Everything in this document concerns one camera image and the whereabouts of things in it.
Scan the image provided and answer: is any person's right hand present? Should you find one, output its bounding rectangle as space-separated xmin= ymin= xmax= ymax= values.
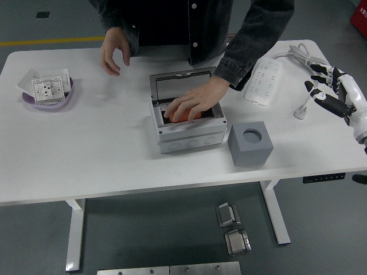
xmin=100 ymin=27 xmax=131 ymax=77

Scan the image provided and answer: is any grey junction box clear lid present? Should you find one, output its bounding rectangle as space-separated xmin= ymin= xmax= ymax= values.
xmin=149 ymin=66 xmax=228 ymax=154

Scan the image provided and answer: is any small metal block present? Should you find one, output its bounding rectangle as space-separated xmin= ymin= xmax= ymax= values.
xmin=224 ymin=229 xmax=252 ymax=256
xmin=214 ymin=202 xmax=241 ymax=229

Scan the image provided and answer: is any red box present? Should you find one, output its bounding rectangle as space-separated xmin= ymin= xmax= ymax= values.
xmin=349 ymin=0 xmax=367 ymax=35

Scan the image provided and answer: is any white printed wall socket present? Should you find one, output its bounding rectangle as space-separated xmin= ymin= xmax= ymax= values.
xmin=30 ymin=76 xmax=66 ymax=104

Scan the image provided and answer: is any grey cube with round hole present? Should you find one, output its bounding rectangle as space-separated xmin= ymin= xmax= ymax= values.
xmin=228 ymin=121 xmax=274 ymax=167

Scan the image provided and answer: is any person's left hand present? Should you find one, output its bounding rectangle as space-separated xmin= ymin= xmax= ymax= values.
xmin=163 ymin=76 xmax=232 ymax=123

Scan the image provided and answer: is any white power strip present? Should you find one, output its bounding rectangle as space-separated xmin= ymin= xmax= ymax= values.
xmin=243 ymin=56 xmax=284 ymax=106

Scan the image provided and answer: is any white table leg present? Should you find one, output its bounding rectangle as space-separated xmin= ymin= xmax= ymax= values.
xmin=64 ymin=198 xmax=87 ymax=272
xmin=260 ymin=179 xmax=291 ymax=246

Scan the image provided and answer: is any orange cylinder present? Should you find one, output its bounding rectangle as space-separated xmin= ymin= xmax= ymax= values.
xmin=168 ymin=107 xmax=203 ymax=123

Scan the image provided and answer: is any grey metal plate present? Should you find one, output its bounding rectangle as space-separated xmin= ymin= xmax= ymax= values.
xmin=169 ymin=261 xmax=241 ymax=275
xmin=96 ymin=266 xmax=170 ymax=275

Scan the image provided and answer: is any white switch panel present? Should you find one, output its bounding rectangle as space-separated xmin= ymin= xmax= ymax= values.
xmin=40 ymin=68 xmax=72 ymax=92

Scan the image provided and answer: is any plain white cover plate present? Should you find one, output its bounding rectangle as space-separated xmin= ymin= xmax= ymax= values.
xmin=16 ymin=68 xmax=42 ymax=95

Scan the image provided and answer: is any purple bowl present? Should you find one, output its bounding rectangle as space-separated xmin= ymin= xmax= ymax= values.
xmin=22 ymin=76 xmax=75 ymax=111

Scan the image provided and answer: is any person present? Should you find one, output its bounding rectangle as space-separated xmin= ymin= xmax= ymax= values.
xmin=87 ymin=0 xmax=296 ymax=67

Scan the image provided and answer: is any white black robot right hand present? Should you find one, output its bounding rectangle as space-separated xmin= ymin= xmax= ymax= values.
xmin=304 ymin=63 xmax=367 ymax=144

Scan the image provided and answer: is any white power cord with plug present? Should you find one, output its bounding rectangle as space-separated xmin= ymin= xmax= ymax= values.
xmin=271 ymin=44 xmax=333 ymax=120

